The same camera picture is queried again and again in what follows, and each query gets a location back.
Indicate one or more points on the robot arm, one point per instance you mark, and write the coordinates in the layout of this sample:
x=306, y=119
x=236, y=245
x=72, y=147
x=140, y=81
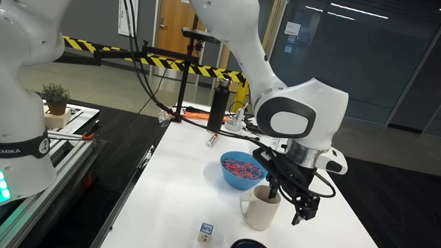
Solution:
x=14, y=67

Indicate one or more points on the yellow post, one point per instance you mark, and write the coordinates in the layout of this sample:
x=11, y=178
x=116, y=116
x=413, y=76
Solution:
x=240, y=96

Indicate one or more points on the camera on mount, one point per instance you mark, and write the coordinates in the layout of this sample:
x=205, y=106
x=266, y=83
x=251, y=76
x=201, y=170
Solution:
x=184, y=75

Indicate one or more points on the white charging dock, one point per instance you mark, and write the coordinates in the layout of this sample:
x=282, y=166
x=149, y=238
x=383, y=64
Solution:
x=235, y=122

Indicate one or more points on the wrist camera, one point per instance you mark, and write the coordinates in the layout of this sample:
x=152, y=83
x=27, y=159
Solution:
x=266, y=159

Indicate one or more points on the white marker pen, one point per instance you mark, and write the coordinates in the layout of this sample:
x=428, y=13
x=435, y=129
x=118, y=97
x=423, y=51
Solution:
x=212, y=139

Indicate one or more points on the orange flat tool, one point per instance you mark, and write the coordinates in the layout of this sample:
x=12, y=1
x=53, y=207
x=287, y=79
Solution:
x=204, y=116

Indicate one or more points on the blue bowl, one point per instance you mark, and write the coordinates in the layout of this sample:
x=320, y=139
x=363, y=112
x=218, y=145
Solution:
x=234, y=180

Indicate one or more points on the wooden door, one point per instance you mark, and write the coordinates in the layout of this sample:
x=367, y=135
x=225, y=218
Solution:
x=175, y=16

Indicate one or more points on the heap of colourful beads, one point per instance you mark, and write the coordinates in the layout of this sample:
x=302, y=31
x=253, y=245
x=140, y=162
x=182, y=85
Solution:
x=242, y=169

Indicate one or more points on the white paper on glass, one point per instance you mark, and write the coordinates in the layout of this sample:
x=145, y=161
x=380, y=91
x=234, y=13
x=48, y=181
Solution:
x=292, y=28

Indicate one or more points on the light wooden box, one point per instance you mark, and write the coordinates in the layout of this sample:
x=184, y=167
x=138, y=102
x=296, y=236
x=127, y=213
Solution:
x=56, y=120

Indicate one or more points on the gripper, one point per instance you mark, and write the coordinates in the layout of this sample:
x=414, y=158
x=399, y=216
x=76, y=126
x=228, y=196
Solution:
x=297, y=180

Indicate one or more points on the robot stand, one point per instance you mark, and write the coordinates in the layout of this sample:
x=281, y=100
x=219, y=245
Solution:
x=38, y=202

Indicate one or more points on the beige mug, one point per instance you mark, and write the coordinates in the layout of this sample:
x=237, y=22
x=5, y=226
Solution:
x=258, y=213

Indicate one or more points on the white wall poster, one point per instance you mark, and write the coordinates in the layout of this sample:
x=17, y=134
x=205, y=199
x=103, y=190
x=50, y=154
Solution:
x=125, y=13

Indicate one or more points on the wooden block with blue letter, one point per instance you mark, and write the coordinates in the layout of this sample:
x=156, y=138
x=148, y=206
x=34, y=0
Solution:
x=205, y=232

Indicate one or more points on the small potted plant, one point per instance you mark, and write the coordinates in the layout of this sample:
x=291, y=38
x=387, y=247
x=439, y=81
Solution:
x=55, y=97

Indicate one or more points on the yellow black barrier tape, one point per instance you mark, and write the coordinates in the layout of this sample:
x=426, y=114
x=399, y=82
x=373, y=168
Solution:
x=159, y=62

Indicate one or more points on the clear plastic wrapper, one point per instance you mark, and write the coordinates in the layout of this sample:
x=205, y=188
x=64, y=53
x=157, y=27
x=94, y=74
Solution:
x=164, y=118

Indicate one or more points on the black water bottle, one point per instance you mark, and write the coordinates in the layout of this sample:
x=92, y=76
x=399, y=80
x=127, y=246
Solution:
x=219, y=104

